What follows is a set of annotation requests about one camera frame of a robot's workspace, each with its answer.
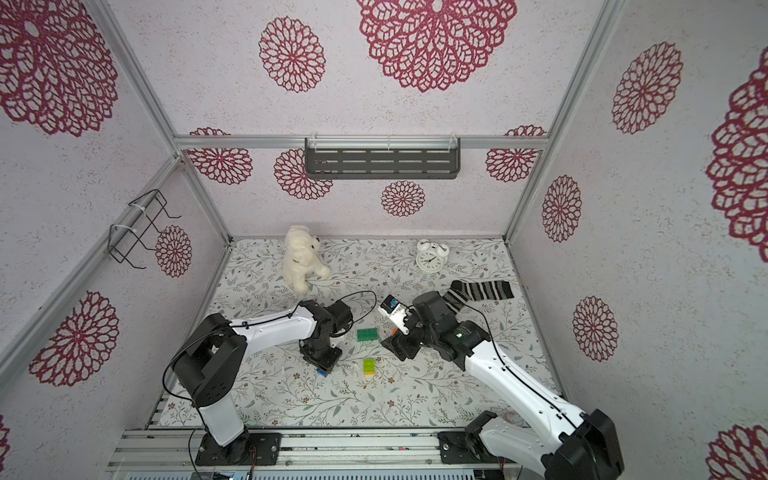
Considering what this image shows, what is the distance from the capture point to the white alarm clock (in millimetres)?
1041

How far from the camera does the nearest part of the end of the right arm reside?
54 centimetres

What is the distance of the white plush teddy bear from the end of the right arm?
16.9 inches

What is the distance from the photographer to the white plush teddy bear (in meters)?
0.94

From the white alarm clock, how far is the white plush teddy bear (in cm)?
35

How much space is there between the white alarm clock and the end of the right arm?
0.41m
